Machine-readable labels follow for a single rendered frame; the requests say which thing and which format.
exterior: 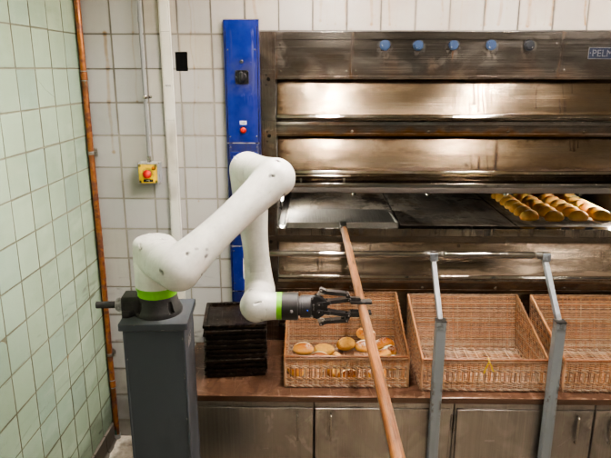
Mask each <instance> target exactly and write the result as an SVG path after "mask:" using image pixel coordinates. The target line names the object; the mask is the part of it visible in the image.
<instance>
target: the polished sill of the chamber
mask: <svg viewBox="0 0 611 458"><path fill-rule="evenodd" d="M347 231H348V235H349V236H477V237H611V227H610V226H428V225H399V226H398V228H347ZM277 235H306V236H342V233H340V228H286V225H279V226H278V227H277Z"/></svg>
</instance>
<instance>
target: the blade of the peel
mask: <svg viewBox="0 0 611 458"><path fill-rule="evenodd" d="M339 222H346V224H347V228H398V221H397V220H396V219H395V218H394V216H393V215H392V214H391V212H390V211H389V210H388V209H288V216H287V222H286V228H339Z"/></svg>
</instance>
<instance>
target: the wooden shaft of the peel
mask: <svg viewBox="0 0 611 458"><path fill-rule="evenodd" d="M341 233H342V237H343V241H344V246H345V249H346V258H347V261H348V266H349V270H350V274H351V278H352V283H353V287H354V291H355V296H360V297H361V299H365V297H364V293H363V289H362V285H361V282H360V278H359V274H358V271H357V267H356V260H355V257H354V254H353V250H352V246H351V243H350V239H349V235H348V231H347V228H346V227H345V226H343V227H342V228H341ZM357 307H358V312H359V316H360V320H361V324H362V328H363V333H364V337H365V341H366V349H367V353H368V357H369V362H370V366H371V370H372V375H373V378H374V383H375V387H376V395H377V399H378V403H379V407H380V412H381V415H382V420H383V425H384V428H385V433H386V440H387V445H388V449H389V453H390V457H391V458H406V457H405V453H404V449H403V445H402V442H401V438H400V434H399V431H398V427H397V423H396V418H395V414H394V410H393V406H392V403H391V399H390V395H389V392H388V388H387V384H386V379H385V375H384V371H383V367H382V364H381V360H380V356H379V352H378V349H377V345H376V339H375V336H374V332H373V328H372V324H371V321H370V317H369V313H368V310H367V306H366V304H358V305H357Z"/></svg>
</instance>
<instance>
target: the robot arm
mask: <svg viewBox="0 0 611 458"><path fill-rule="evenodd" d="M229 174H230V181H231V187H232V194H233V195H232V196H231V197H230V198H229V199H228V200H227V201H226V202H225V203H224V204H223V205H222V206H221V207H219V208H218V209H217V210H216V211H215V212H214V213H213V214H212V215H210V216H209V217H208V218H207V219H206V220H205V221H203V222H202V223H201V224H200V225H198V226H197V228H196V229H194V230H193V231H192V232H190V233H189V234H187V235H186V236H185V237H183V238H182V239H181V240H179V241H178V242H177V240H176V239H175V238H174V237H172V236H171V235H169V234H160V233H152V234H143V235H140V236H138V237H136V239H135V240H134V241H133V244H132V249H133V263H134V274H135V289H136V291H125V293H124V294H123V296H122V297H121V298H120V297H118V298H116V299H115V301H107V302H95V308H96V309H98V308H115V310H116V311H118V312H120V311H121V312H122V318H130V317H133V316H135V317H137V318H139V319H141V320H146V321H161V320H166V319H170V318H173V317H175V316H177V315H179V314H180V313H182V311H183V305H182V303H181V302H180V301H179V298H178V295H177V292H183V291H186V290H188V289H190V288H192V287H193V286H194V285H195V284H196V283H197V282H198V280H199V279H200V278H201V276H202V275H203V274H204V272H205V271H206V270H207V269H208V267H209V266H210V265H211V264H212V263H213V261H214V260H215V259H216V258H217V257H218V255H220V254H221V253H222V252H223V251H224V250H225V249H226V248H227V246H228V245H229V244H230V243H231V242H232V241H233V240H234V239H235V238H236V237H237V236H238V235H239V234H241V240H242V246H243V253H244V264H245V292H244V295H243V297H242V299H241V301H240V311H241V314H242V315H243V316H244V318H245V319H246V320H248V321H250V322H253V323H260V322H263V321H270V320H298V315H300V318H311V317H313V318H315V319H317V321H318V322H319V325H320V326H322V325H325V324H339V323H348V320H349V318H350V317H360V316H359V312H358V309H350V311H342V310H336V309H330V308H327V306H328V305H330V304H340V303H347V302H349V303H350V304H372V300H371V299H361V297H360V296H350V294H349V292H348V291H342V290H333V289H326V288H324V287H322V286H320V287H319V291H318V293H317V294H314V295H310V294H301V295H300V296H299V295H298V293H296V292H276V291H275V283H274V279H273V275H272V270H271V264H270V257H269V248H268V227H267V224H268V208H269V207H270V206H272V205H273V204H275V203H276V202H277V201H279V200H280V199H281V198H283V197H284V196H285V195H287V194H289V193H290V192H291V190H292V189H293V187H294V185H295V170H294V168H293V167H292V165H291V164H290V163H288V162H287V161H286V160H284V159H282V158H278V157H266V156H262V155H260V154H256V153H253V152H243V153H240V154H237V155H236V156H235V157H234V158H233V160H232V161H231V163H230V166H229ZM324 294H328V295H337V296H343V297H336V298H324V297H323V296H321V295H324ZM325 314H327V315H330V314H331V315H337V316H342V317H329V318H321V317H322V316H323V315H325Z"/></svg>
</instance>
